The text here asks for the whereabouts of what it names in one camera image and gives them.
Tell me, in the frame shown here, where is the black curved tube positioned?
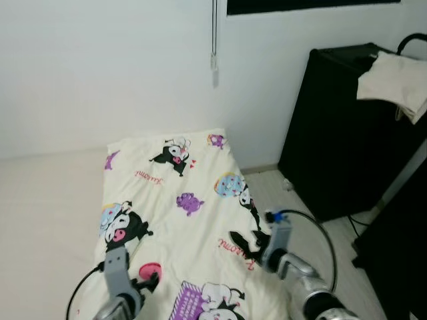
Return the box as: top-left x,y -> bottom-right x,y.
397,32 -> 427,55

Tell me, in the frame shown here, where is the cream sheeted mattress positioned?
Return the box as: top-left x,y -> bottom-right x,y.
0,147 -> 113,320

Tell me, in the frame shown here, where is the black stand base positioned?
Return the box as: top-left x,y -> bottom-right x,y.
352,160 -> 427,320

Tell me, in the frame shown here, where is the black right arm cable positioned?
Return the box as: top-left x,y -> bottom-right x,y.
267,209 -> 338,294

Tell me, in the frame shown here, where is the grey blind pull cord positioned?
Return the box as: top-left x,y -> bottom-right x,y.
210,0 -> 221,89

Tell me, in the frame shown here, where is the cream folded cloth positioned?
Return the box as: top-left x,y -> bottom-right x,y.
357,52 -> 427,125

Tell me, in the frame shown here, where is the black floor cable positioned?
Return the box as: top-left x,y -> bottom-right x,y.
346,213 -> 369,238

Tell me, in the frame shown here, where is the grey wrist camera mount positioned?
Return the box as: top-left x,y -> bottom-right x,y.
262,212 -> 294,271
102,249 -> 139,302

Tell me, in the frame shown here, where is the dark window pane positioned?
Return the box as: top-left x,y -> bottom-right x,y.
227,0 -> 402,16

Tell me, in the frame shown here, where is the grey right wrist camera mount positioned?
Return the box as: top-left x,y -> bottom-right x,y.
262,212 -> 294,271

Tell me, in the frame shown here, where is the cream cartoon print blanket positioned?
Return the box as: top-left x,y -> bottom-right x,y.
90,129 -> 296,320

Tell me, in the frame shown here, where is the black cabinet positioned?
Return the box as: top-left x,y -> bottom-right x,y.
277,43 -> 427,223

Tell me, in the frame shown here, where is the grey metal pole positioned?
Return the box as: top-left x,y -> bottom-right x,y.
374,142 -> 427,214

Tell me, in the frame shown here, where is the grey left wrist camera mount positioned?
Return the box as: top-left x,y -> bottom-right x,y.
102,249 -> 139,302

